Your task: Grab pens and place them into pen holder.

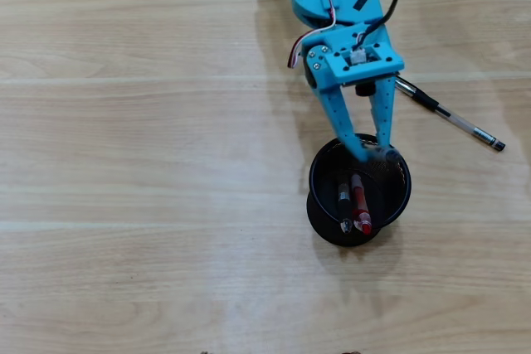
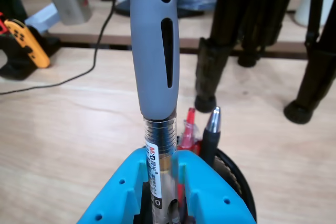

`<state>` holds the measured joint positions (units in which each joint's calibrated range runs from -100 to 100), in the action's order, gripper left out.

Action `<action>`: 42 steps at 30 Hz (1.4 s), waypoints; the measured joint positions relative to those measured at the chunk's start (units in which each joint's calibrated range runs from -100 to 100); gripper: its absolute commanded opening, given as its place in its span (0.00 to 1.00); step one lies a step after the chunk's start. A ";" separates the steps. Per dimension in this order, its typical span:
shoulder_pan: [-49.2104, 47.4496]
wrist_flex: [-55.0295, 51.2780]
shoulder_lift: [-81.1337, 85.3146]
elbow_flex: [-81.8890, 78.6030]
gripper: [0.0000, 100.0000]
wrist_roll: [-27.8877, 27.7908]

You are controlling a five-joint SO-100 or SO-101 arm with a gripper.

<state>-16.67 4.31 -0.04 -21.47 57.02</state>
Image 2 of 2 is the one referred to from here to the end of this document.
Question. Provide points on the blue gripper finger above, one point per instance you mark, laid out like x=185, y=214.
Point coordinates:
x=118, y=190
x=212, y=197

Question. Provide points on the black grip retractable pen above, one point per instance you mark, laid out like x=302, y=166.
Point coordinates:
x=210, y=142

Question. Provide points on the red retractable pen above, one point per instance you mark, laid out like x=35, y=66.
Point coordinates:
x=189, y=129

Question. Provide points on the grey grip retractable pen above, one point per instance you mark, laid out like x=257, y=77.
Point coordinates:
x=149, y=51

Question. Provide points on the black mesh pen holder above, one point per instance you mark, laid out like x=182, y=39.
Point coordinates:
x=235, y=179

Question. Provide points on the yellow game controller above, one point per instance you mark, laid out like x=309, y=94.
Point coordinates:
x=26, y=43

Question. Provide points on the red game controller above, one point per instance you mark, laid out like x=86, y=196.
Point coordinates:
x=3, y=26

